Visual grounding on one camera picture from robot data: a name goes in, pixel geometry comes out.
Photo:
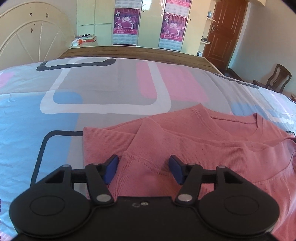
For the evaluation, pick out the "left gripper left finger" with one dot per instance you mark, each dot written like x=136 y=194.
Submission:
x=98 y=177

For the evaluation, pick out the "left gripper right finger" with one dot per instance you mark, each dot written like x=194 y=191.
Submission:
x=189 y=177

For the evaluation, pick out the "pink knit sweater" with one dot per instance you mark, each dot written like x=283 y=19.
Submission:
x=251 y=146

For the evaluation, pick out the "patterned bed sheet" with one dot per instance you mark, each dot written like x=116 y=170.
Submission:
x=46 y=106

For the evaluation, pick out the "brown wooden chair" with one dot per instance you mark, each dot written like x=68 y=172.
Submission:
x=278 y=80

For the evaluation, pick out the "stack of books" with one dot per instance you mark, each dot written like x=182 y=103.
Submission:
x=86 y=38

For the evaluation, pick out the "right purple calendar poster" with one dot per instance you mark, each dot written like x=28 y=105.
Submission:
x=174 y=24

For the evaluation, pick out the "purple calendar poster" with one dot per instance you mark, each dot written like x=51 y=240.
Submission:
x=174 y=24
x=126 y=22

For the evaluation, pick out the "cream wardrobe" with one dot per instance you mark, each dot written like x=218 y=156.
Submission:
x=96 y=17

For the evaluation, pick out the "cream round headboard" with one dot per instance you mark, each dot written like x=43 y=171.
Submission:
x=34 y=32

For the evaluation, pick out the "left purple calendar poster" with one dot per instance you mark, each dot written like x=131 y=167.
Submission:
x=126 y=22

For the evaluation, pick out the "brown wooden door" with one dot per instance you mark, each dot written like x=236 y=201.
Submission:
x=224 y=32

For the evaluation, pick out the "wooden bed frame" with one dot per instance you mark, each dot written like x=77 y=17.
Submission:
x=142 y=53

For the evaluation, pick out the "wall corner shelves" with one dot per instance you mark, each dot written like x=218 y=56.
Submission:
x=209 y=20

